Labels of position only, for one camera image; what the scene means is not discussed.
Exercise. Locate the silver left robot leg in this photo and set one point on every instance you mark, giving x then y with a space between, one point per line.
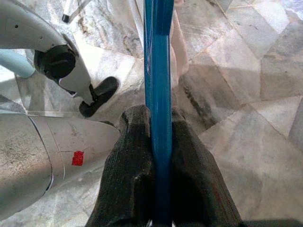
28 26

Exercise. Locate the pale blue metal tube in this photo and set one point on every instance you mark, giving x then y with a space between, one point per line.
16 63

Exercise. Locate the silver right robot leg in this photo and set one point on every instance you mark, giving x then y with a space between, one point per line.
23 160

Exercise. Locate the blue plastic hanger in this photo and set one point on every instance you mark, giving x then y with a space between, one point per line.
159 106

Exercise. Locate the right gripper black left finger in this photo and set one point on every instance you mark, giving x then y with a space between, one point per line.
127 165

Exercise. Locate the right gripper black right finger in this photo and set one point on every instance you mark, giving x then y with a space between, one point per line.
196 177

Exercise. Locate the cream white garment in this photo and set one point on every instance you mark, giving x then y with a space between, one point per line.
180 59

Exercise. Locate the silver robot leg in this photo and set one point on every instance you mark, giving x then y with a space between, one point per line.
23 160
28 26

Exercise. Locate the black left robot foot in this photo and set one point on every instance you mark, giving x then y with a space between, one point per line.
104 91

